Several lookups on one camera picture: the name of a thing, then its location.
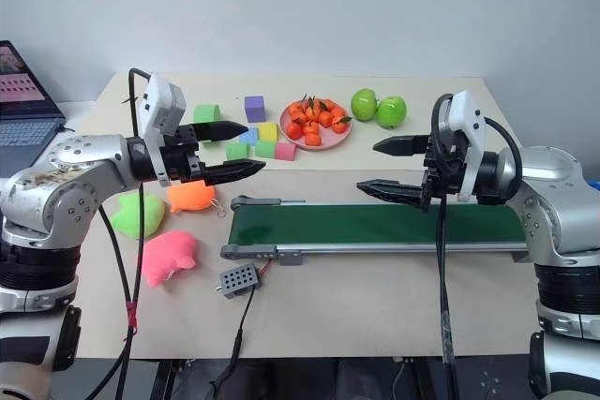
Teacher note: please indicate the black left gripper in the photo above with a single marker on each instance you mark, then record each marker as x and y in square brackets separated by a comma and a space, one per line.
[180, 161]

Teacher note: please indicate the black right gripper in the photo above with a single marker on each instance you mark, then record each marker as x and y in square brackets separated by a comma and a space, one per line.
[445, 166]

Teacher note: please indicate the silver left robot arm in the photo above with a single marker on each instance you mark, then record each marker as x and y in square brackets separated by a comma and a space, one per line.
[70, 170]

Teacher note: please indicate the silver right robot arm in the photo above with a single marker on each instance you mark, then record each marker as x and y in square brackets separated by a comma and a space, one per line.
[553, 175]

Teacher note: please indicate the green conveyor belt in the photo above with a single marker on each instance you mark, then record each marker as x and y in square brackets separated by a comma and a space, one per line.
[375, 226]

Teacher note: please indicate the blue foam block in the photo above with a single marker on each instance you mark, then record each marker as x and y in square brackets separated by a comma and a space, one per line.
[249, 137]

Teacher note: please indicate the green foam arch block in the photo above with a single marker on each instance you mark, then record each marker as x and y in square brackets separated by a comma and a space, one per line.
[206, 113]

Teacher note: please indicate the yellow foam block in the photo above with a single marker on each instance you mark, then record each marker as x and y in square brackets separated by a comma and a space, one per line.
[268, 132]

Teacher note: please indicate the purple foam cube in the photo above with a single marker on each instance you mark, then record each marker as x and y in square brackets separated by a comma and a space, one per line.
[254, 108]

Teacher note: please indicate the green apple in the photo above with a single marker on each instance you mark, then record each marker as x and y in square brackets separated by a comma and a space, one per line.
[363, 105]
[392, 113]

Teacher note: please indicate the orange plush toy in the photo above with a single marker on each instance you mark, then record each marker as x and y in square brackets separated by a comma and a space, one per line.
[192, 196]

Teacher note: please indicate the pink foam block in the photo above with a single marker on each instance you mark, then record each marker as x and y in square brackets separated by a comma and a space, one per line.
[285, 152]

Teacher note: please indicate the pink plate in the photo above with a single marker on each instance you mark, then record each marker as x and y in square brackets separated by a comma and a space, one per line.
[337, 140]

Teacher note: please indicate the orange tangerine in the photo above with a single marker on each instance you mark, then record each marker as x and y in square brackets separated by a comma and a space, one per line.
[328, 105]
[313, 140]
[339, 126]
[313, 106]
[294, 130]
[340, 113]
[296, 112]
[325, 119]
[310, 116]
[310, 128]

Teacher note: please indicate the green plush toy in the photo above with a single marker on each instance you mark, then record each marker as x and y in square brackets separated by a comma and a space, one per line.
[152, 217]

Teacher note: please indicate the pink plush pig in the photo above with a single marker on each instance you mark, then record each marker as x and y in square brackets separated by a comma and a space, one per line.
[164, 257]

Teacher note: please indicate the grey perforated control box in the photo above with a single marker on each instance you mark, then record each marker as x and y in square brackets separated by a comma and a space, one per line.
[239, 280]

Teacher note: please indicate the blue object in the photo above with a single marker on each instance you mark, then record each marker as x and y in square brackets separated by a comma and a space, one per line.
[595, 183]

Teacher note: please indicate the dark laptop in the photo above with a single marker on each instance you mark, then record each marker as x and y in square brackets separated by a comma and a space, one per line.
[23, 128]

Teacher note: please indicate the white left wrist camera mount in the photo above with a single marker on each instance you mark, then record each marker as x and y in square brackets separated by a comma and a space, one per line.
[159, 100]

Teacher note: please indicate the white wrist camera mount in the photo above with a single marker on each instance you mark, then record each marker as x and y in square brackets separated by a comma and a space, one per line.
[159, 100]
[469, 109]

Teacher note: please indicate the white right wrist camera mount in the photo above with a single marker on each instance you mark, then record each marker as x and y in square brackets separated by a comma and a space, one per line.
[469, 109]

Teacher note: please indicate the black table frame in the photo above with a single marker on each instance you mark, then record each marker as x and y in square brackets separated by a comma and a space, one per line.
[169, 379]

